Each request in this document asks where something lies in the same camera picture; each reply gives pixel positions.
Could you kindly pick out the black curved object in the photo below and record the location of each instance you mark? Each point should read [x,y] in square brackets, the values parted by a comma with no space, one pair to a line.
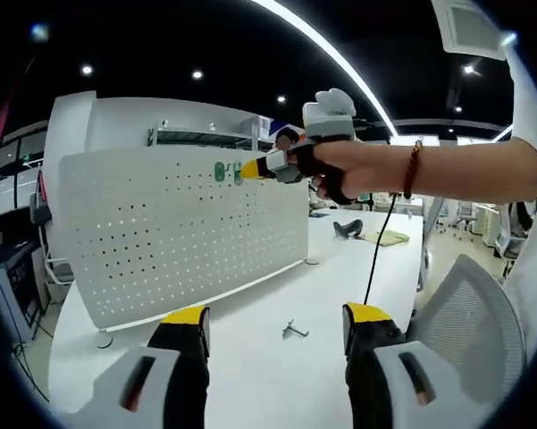
[341,230]

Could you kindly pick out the grey metal shelving rack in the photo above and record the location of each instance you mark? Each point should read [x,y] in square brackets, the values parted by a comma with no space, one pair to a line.
[192,136]

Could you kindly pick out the grey and white chair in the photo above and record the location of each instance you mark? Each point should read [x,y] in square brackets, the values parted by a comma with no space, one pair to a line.
[40,210]

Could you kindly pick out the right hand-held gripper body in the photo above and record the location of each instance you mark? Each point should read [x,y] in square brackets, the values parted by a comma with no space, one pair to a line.
[330,123]

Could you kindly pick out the person's white shirt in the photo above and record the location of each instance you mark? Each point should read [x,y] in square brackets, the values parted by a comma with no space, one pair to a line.
[525,89]

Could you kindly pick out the white ceiling air vent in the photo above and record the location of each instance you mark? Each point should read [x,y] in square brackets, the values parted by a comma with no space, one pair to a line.
[469,27]

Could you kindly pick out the green hook assembly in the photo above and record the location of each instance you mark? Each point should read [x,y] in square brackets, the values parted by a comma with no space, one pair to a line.
[237,176]
[290,331]
[219,172]

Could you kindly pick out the long ceiling light strip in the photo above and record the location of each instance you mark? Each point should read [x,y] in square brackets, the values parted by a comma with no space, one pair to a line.
[335,49]

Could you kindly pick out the person's right hand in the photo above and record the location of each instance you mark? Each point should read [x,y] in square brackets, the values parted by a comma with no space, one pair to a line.
[366,167]

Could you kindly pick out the yellow-green cloth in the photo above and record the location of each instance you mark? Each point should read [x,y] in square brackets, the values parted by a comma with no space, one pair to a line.
[391,239]

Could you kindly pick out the dark equipment cabinet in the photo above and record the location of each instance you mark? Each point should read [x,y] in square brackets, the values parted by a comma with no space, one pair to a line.
[18,277]

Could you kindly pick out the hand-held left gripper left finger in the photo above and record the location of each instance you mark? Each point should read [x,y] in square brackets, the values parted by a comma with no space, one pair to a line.
[178,357]

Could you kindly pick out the white perforated mounting plate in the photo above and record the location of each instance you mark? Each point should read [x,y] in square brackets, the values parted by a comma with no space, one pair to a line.
[183,232]

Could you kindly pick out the short ceiling light strip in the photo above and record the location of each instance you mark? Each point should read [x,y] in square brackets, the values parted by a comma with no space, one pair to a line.
[502,133]

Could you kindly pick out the white mesh office chair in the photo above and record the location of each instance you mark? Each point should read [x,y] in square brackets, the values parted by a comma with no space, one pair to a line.
[469,313]

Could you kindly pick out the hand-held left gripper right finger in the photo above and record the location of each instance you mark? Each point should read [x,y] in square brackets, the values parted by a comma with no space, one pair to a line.
[375,357]

